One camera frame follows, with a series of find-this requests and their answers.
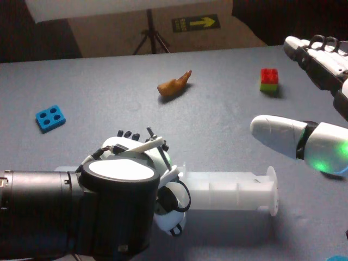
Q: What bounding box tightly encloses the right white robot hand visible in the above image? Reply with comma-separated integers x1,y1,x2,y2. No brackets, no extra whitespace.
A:
250,34,348,177

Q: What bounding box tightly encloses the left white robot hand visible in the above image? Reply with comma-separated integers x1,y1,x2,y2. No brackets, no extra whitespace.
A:
102,129,191,237

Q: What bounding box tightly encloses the large clear plastic syringe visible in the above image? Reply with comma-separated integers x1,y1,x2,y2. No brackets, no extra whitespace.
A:
53,162,278,217

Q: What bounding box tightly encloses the green building block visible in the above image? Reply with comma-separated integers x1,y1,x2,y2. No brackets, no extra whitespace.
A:
259,80,278,92

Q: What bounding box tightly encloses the red building block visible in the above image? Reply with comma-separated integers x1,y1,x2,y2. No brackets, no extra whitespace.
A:
260,67,279,85

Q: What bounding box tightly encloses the brown toy chicken wing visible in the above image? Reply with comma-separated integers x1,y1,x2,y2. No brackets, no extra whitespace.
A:
157,69,193,96

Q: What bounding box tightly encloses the black sign with yellow arrow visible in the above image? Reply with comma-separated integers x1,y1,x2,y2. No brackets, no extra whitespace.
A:
171,14,221,33

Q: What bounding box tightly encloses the blue block with four holes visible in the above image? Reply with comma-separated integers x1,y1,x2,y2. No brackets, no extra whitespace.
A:
35,104,67,134

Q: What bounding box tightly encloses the black tripod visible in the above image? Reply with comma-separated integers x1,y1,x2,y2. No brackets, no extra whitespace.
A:
132,9,171,55

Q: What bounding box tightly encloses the brown cardboard box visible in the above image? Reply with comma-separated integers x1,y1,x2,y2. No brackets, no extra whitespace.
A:
67,8,269,58

